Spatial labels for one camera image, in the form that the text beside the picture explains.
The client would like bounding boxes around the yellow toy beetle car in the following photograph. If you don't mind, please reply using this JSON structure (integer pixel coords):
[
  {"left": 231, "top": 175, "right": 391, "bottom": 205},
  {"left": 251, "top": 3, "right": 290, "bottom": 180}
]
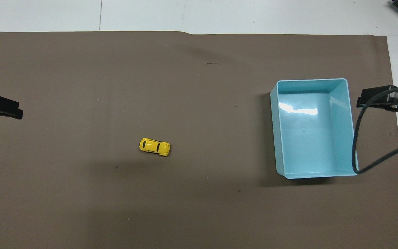
[{"left": 139, "top": 138, "right": 171, "bottom": 157}]

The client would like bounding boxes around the light blue plastic bin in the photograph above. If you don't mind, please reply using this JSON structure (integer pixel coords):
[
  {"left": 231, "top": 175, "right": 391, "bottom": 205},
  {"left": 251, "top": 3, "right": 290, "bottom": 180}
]
[{"left": 270, "top": 78, "right": 359, "bottom": 179}]

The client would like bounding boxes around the black cable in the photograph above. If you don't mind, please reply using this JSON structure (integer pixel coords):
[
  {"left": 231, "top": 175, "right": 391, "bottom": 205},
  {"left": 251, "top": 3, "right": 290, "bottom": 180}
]
[{"left": 352, "top": 86, "right": 398, "bottom": 174}]

